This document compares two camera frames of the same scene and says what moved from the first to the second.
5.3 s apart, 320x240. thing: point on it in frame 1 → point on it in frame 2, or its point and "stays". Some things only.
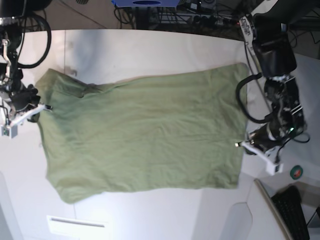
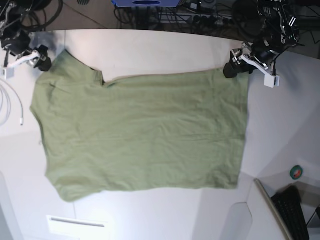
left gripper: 25,103 → 18,46
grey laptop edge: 285,235 stays
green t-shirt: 181,132 stays
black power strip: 213,21 stays
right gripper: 265,139 → 257,52
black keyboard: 288,201 stays
